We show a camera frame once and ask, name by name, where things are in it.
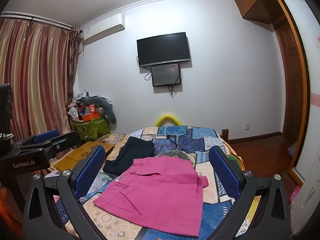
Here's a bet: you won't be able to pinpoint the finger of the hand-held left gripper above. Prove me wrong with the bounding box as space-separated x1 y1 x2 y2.
11 129 60 153
37 131 81 160

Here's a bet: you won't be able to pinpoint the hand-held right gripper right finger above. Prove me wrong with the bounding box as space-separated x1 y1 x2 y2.
207 145 293 240

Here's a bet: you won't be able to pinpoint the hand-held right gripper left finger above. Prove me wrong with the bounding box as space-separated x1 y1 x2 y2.
22 145 108 240

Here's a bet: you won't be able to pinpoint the pink pants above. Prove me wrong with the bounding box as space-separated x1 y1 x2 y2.
93 156 209 237

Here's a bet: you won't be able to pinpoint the dark folded pants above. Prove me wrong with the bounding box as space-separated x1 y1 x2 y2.
103 136 155 176

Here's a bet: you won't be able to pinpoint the wooden bed headboard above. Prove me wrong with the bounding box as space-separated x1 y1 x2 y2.
54 141 115 172

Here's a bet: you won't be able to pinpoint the green storage bag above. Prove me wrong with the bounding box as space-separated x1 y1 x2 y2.
70 116 111 140

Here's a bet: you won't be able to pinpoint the orange box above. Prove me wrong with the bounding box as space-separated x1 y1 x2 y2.
79 112 100 122

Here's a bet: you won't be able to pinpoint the patchwork printed bedspread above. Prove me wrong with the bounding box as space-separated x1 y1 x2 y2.
51 125 262 240

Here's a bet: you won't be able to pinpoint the grey plush toy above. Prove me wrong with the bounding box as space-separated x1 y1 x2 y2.
84 96 117 124

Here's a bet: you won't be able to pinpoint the striped curtain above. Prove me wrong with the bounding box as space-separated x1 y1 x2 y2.
0 17 81 160

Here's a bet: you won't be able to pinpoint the wooden door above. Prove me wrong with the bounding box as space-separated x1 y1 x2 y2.
271 0 312 180

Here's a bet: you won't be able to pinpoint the white air conditioner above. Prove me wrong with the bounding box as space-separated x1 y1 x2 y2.
80 13 125 46

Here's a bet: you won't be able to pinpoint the wooden overhead cabinet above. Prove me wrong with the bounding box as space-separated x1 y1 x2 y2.
234 0 285 25

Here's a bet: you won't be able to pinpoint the yellow foam ring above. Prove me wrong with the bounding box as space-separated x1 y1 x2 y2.
154 113 184 127

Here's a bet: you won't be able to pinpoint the small wall monitor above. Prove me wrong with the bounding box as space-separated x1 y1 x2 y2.
151 64 182 87

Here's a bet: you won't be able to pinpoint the curtain rail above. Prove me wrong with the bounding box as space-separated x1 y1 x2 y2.
0 11 81 32

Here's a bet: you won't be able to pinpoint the large wall television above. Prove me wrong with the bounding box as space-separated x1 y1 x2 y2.
136 32 192 67

